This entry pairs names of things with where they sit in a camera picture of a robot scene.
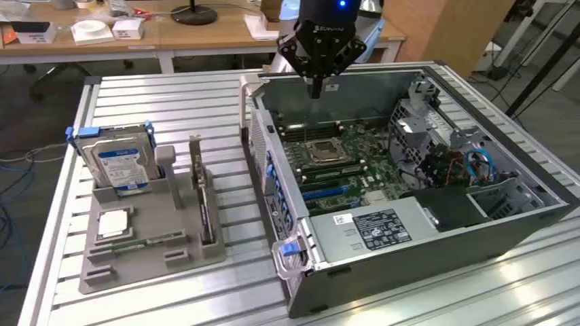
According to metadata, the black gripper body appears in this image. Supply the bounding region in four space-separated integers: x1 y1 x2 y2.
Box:
292 0 364 71

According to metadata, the graphics card with metal bracket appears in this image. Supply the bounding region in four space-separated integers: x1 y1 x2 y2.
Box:
188 134 217 246

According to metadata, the white paper booklet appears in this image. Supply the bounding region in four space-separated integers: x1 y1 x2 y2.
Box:
242 14 281 41

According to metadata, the brown cardboard box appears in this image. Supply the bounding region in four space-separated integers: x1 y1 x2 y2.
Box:
260 0 284 24

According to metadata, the black round lamp base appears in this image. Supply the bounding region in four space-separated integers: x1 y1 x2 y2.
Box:
170 0 218 26

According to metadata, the wooden cabinet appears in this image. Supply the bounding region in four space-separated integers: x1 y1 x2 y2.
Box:
381 0 517 74

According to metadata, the metal disk bay cage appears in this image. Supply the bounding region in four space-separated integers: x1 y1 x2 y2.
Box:
386 98 454 164

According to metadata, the CPU socket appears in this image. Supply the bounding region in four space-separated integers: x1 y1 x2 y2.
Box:
304 138 350 167

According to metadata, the black power strip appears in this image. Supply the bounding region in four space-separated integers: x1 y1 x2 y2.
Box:
485 66 512 82

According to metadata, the green motherboard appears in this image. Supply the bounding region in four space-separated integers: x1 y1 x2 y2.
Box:
270 117 409 218

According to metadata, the RAM stick with white label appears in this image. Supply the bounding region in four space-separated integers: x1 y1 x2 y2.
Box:
310 165 366 181

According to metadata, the small white labelled box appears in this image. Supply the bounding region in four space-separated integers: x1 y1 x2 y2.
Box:
110 18 145 41

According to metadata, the black slanted pole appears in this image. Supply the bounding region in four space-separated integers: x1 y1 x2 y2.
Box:
504 0 580 118

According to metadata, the blue expansion slot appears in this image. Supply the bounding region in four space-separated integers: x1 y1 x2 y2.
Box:
301 185 352 201

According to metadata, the white block with round hole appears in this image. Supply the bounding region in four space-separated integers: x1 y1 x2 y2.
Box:
69 19 116 46

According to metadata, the black plastic shroud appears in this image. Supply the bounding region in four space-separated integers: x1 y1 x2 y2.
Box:
414 186 493 232

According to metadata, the hard disk in blue caddy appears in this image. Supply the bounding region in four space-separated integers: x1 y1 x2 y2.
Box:
65 120 160 198

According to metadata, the office chair base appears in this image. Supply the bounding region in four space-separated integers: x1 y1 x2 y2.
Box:
24 60 94 102

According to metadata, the perforated metal disk bay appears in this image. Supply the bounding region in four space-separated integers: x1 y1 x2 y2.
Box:
465 176 536 219

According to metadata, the grey power supply unit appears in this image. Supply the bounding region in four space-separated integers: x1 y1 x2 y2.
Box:
301 196 440 266

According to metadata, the white box black top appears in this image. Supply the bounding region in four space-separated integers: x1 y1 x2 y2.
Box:
9 20 58 45

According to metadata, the orange box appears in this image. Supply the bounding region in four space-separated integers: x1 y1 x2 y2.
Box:
0 24 18 49

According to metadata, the silver CPU chip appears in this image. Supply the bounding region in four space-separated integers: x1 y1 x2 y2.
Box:
97 210 130 238

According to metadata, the open black PC case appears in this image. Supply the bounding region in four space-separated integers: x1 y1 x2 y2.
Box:
238 60 580 319

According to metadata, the green RAM stick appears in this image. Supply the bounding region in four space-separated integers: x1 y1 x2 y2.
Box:
112 237 165 254

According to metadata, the grey plastic parts rack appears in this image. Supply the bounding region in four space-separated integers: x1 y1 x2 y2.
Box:
77 145 228 295

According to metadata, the blue disk wire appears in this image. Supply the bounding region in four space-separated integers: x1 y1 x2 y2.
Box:
464 147 500 186

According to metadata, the wooden desk white frame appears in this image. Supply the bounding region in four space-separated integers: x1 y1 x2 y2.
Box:
0 0 408 74

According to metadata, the white floor cable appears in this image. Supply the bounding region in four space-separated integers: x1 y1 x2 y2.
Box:
0 142 69 164

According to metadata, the grey latch handle blue tab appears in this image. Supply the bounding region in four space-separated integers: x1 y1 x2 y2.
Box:
270 234 314 281

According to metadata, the blue floor cable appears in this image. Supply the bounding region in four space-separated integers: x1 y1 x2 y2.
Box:
0 164 37 293

